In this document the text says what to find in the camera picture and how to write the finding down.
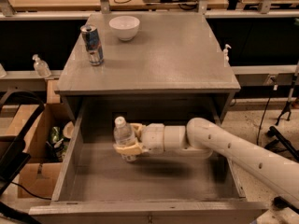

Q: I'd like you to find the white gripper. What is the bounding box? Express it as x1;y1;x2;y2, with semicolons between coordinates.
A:
113;123;164;155

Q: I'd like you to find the clear plastic water bottle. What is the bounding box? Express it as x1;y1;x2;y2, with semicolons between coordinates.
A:
113;116;136;162

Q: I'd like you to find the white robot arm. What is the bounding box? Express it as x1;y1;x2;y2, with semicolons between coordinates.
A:
114;117;299;209

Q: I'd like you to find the open grey top drawer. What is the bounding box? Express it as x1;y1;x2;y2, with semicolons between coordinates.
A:
29;96;269;224

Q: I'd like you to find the clear pump sanitizer bottle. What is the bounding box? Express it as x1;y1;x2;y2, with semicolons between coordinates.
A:
32;54;51;77

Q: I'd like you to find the small white pump bottle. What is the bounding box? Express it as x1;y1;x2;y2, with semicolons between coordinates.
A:
223;44;232;63

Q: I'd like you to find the grey wooden cabinet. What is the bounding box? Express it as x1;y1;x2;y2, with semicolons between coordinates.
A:
57;12;240;119

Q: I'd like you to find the green can in box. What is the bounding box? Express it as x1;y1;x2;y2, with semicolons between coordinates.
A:
50;126;60;145

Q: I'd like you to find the brown cardboard box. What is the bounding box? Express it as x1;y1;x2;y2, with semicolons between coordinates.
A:
4;103;75;200

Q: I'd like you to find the white ceramic bowl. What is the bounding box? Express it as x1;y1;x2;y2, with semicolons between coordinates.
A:
109;16;140;41

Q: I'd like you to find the blue silver drink can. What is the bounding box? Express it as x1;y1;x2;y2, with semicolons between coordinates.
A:
80;24;104;66

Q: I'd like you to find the black tripod stand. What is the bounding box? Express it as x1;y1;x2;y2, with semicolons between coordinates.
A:
265;64;299;161

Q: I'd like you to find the black chair frame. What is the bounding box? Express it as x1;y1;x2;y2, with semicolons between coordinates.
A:
0;89;46;224

